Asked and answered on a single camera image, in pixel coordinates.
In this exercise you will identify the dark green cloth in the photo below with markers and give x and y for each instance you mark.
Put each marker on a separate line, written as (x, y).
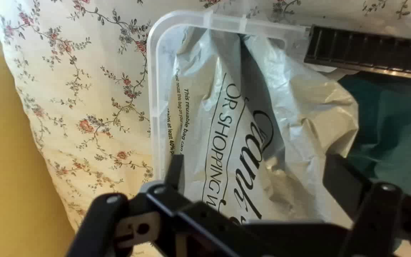
(381, 149)

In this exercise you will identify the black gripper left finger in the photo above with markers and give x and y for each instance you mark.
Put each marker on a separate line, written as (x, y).
(174, 172)

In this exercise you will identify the floral bed cover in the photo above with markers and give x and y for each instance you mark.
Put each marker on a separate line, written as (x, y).
(80, 72)

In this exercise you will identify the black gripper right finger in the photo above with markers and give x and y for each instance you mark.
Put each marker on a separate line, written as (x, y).
(345, 185)

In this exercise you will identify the grey plastic shopping bag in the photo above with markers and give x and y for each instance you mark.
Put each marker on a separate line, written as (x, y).
(254, 128)

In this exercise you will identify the clear tote with clothes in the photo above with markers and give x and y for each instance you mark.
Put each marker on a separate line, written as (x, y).
(321, 47)

